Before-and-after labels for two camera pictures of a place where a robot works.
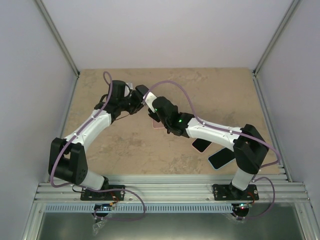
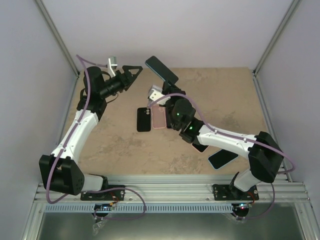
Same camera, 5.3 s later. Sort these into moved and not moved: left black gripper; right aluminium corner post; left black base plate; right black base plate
Moved: left black gripper
Not moved: right aluminium corner post; left black base plate; right black base plate
